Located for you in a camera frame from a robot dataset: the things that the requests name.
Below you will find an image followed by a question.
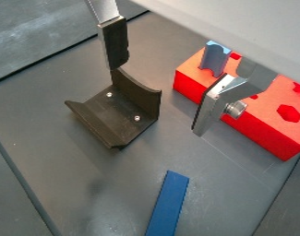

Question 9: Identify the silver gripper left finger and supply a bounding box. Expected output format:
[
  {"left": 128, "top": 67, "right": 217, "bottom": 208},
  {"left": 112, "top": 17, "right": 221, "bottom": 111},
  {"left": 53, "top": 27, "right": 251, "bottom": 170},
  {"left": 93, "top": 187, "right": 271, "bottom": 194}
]
[{"left": 84, "top": 0, "right": 130, "bottom": 70}]

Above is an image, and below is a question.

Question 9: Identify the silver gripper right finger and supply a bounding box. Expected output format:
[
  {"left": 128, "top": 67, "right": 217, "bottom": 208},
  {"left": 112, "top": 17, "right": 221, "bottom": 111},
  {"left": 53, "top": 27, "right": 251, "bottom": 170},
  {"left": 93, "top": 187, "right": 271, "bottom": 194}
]
[{"left": 191, "top": 57, "right": 277, "bottom": 136}]

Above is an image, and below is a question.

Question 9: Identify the dark blue rectangular bar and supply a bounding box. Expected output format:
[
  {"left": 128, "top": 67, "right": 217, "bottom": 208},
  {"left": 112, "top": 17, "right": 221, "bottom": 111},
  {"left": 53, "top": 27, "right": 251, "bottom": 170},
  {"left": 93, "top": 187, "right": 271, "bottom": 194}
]
[{"left": 144, "top": 171, "right": 188, "bottom": 236}]

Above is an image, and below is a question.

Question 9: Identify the red peg board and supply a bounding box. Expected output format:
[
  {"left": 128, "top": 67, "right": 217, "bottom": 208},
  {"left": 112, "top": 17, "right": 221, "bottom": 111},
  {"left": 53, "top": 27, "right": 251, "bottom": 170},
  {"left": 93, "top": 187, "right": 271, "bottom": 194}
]
[{"left": 172, "top": 49, "right": 300, "bottom": 161}]

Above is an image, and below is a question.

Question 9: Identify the black curved fixture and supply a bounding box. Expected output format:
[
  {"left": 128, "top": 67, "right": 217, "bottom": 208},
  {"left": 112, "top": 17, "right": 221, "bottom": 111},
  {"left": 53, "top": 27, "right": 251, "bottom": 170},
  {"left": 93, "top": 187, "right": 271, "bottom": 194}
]
[{"left": 64, "top": 68, "right": 162, "bottom": 148}]

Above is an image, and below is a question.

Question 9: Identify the light blue notched block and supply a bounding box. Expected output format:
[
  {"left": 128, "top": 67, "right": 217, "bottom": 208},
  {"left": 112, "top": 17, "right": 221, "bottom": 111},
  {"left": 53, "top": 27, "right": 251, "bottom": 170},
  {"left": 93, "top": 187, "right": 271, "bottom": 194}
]
[{"left": 198, "top": 41, "right": 231, "bottom": 77}]

